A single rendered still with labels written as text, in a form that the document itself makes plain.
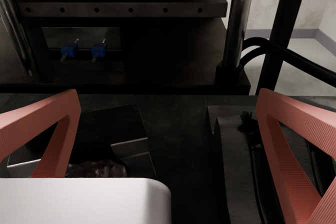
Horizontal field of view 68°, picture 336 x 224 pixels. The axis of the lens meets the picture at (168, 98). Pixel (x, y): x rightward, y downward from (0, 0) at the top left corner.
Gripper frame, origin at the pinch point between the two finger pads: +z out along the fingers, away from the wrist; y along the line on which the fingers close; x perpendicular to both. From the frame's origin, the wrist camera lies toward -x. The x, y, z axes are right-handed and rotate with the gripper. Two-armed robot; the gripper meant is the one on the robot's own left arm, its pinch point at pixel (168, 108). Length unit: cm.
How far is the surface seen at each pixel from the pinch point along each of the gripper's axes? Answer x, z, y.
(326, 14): 83, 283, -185
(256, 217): 31.2, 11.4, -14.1
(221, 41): 39, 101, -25
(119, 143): 28.4, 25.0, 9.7
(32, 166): 29.4, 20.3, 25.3
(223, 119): 25.9, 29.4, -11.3
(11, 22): 20, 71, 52
